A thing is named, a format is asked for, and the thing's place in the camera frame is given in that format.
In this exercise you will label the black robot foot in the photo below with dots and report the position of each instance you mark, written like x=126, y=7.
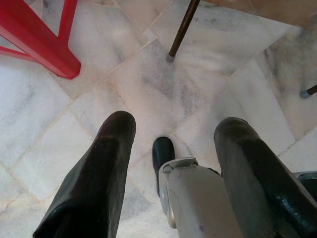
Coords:
x=163, y=153

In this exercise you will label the dark metal table leg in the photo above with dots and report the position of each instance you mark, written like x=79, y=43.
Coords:
x=309, y=92
x=183, y=24

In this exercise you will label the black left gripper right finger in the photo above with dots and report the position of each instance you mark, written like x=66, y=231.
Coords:
x=252, y=178

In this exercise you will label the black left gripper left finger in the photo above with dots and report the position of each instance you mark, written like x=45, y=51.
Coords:
x=94, y=178

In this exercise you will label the red plastic stool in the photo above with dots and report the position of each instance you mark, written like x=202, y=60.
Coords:
x=37, y=37

